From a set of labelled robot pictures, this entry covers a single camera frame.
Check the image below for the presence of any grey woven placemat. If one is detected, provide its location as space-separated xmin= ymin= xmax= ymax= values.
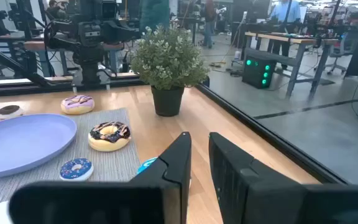
xmin=0 ymin=108 xmax=142 ymax=210

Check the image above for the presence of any purple plate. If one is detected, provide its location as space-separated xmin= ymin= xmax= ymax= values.
xmin=0 ymin=113 xmax=78 ymax=180

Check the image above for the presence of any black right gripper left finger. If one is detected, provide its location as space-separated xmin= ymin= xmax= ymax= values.
xmin=8 ymin=132 xmax=192 ymax=224

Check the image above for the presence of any grey office chair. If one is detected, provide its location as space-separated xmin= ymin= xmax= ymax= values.
xmin=314 ymin=30 xmax=354 ymax=75

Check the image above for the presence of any small blue sprinkled donut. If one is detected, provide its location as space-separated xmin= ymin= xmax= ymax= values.
xmin=59 ymin=157 xmax=94 ymax=182

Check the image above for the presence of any green artificial plant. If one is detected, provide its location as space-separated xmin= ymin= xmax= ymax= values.
xmin=130 ymin=26 xmax=210 ymax=91

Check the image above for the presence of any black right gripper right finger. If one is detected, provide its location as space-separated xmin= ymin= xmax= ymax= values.
xmin=209 ymin=133 xmax=358 ymax=224

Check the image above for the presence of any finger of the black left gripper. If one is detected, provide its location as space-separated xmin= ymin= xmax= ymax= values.
xmin=44 ymin=20 xmax=80 ymax=50
xmin=101 ymin=20 xmax=141 ymax=44

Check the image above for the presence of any wooden workbench with grey legs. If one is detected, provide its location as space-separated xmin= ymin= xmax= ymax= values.
xmin=244 ymin=30 xmax=340 ymax=99

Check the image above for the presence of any light blue iced donut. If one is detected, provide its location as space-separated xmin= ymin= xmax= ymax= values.
xmin=137 ymin=157 xmax=158 ymax=175

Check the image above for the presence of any black computer with green lights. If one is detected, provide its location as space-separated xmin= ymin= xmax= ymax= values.
xmin=242 ymin=55 xmax=277 ymax=90

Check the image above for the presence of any person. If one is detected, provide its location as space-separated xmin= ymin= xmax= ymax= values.
xmin=270 ymin=0 xmax=301 ymax=70
xmin=45 ymin=0 xmax=70 ymax=19
xmin=202 ymin=0 xmax=226 ymax=49

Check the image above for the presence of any black plant pot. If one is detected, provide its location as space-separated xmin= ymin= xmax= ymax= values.
xmin=150 ymin=85 xmax=185 ymax=118

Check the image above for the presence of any black aluminium table frame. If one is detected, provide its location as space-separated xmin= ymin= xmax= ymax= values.
xmin=0 ymin=37 xmax=343 ymax=184

